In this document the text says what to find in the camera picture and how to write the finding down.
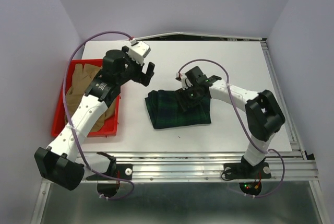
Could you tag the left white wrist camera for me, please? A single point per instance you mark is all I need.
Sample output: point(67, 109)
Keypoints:
point(138, 51)

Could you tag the aluminium front rail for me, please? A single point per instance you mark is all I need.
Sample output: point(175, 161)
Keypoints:
point(201, 167)

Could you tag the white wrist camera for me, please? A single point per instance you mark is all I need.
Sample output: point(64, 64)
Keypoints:
point(138, 51)
point(185, 82)

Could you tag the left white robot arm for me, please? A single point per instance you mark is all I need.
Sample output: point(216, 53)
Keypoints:
point(57, 162)

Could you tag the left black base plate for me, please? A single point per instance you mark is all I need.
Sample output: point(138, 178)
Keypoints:
point(113, 182)

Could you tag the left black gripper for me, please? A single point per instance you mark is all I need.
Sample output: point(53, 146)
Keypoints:
point(144, 79)

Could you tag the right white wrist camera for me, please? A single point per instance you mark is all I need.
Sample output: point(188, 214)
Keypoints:
point(185, 82)

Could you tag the red plastic bin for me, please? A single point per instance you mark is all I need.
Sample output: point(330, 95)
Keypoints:
point(110, 126)

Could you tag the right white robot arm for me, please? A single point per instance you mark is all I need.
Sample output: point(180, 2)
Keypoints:
point(258, 112)

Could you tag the green plaid pleated skirt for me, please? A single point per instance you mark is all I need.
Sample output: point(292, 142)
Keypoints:
point(165, 111)

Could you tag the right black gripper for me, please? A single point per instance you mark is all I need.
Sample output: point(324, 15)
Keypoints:
point(181, 104)

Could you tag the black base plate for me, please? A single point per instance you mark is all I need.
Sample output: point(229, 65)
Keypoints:
point(113, 182)
point(250, 177)

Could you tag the tan beige skirt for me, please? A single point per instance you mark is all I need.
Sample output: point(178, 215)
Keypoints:
point(81, 79)

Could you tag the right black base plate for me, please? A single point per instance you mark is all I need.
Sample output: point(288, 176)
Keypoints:
point(250, 177)

